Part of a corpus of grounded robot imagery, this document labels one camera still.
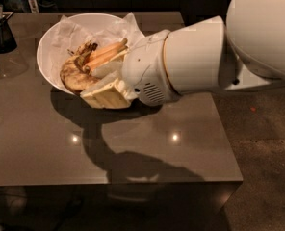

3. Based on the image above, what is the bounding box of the black mesh cup holder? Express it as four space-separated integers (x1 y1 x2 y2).
0 4 17 54

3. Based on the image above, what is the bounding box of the white paper liner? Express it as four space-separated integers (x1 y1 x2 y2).
49 12 146 72

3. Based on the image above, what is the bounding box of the small yellow banana bunch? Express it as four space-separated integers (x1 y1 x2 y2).
83 38 128 75

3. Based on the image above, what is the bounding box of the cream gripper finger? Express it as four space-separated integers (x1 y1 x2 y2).
91 50 127 79
80 78 137 109

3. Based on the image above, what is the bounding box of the white bowl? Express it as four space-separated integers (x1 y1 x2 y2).
36 13 127 96

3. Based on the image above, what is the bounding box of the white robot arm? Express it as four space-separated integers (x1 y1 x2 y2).
81 0 285 109

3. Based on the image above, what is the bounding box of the brown banana left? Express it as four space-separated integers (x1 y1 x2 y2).
74 41 98 66

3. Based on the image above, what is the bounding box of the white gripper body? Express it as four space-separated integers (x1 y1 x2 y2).
122 30 180 106

